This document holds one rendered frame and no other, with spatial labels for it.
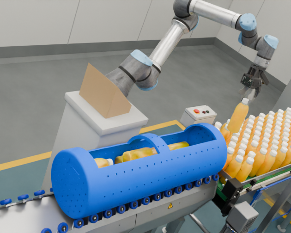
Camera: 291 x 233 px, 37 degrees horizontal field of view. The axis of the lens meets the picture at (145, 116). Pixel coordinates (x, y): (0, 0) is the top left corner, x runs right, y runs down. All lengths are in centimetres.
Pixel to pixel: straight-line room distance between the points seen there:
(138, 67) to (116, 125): 30
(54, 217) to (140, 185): 38
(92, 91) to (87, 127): 18
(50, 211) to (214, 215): 210
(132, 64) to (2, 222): 94
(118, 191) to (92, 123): 46
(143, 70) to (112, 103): 24
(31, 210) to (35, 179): 152
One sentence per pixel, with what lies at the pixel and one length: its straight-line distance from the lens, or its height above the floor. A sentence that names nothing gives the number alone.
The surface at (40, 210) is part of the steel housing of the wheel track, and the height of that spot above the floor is 93.
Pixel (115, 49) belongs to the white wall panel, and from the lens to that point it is 567.
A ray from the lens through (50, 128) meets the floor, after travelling 391.
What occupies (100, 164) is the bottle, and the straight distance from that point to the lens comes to 187.
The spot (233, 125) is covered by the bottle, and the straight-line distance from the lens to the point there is 235.
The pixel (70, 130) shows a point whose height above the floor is 98.
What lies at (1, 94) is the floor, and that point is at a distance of 421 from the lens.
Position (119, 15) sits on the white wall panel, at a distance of 545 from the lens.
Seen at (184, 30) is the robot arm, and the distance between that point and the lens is 239.
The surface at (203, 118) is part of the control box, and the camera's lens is 264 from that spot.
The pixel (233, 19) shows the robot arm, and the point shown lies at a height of 176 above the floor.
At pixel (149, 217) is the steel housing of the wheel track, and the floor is 86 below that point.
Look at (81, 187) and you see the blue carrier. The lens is 171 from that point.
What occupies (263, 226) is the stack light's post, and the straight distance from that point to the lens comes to 278.
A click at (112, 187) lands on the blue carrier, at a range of 173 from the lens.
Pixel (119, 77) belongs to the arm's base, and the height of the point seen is 134.
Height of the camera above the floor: 228
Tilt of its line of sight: 30 degrees down
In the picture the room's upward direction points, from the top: 23 degrees clockwise
